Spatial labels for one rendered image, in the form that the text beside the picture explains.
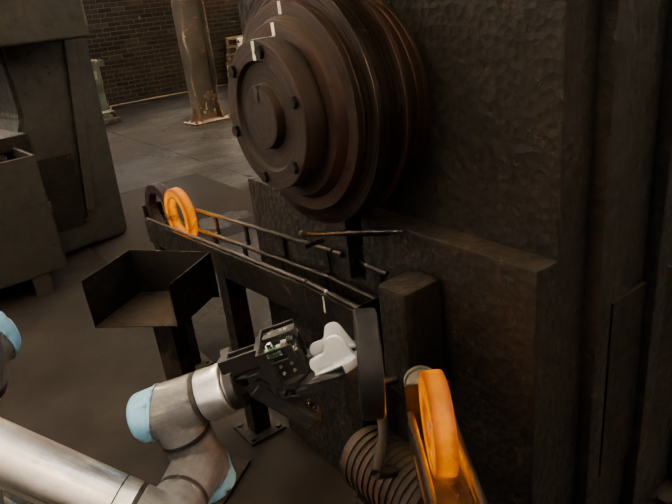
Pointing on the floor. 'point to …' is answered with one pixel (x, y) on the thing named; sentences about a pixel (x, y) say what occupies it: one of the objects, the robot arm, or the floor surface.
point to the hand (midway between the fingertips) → (367, 351)
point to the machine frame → (528, 244)
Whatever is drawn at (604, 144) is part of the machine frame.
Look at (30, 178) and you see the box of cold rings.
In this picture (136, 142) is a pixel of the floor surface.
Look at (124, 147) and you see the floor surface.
